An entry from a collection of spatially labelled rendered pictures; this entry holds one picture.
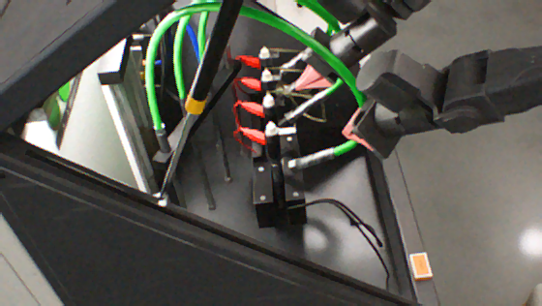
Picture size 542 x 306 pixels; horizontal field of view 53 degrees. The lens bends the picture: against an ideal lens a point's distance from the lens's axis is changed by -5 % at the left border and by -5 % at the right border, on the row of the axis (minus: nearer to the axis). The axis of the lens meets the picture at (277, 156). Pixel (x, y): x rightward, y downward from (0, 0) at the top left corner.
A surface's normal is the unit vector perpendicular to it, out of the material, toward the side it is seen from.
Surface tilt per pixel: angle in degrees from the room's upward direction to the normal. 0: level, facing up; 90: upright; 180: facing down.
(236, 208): 0
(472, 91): 37
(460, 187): 0
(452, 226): 0
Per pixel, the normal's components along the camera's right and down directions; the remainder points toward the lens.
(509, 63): -0.66, -0.50
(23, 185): 0.07, 0.70
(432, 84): 0.51, -0.24
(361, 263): -0.09, -0.70
